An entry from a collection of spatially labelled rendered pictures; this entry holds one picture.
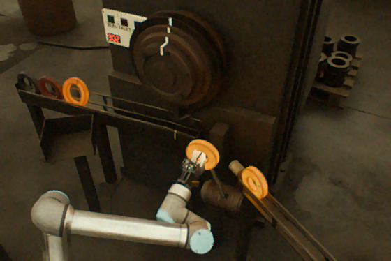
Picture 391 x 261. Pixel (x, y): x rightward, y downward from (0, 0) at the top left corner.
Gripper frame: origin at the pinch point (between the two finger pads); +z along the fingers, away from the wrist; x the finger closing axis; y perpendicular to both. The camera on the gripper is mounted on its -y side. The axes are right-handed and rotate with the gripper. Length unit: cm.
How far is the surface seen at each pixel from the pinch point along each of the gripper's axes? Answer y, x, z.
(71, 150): -22, 74, -15
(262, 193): -12.5, -29.9, -3.7
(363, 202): -103, -85, 53
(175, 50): 34.5, 19.4, 23.6
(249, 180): -16.0, -21.8, 1.8
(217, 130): -10.1, 1.4, 18.4
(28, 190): -79, 126, -35
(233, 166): -18.3, -11.6, 6.9
